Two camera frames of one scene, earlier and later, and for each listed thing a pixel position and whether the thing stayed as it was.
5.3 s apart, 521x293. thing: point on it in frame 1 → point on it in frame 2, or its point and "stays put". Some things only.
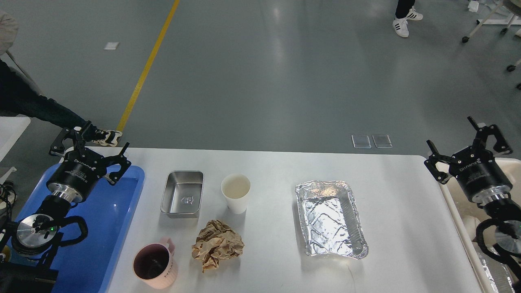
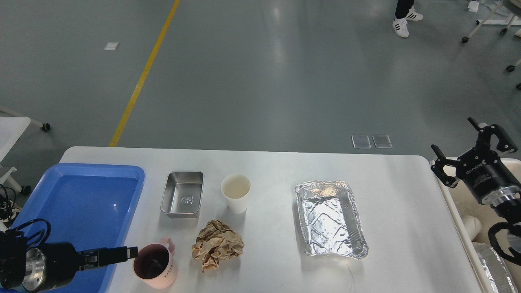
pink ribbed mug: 154,264 stays put
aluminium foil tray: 329,221 stays put
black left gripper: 78,175 → 50,265
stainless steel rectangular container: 182,193 stays put
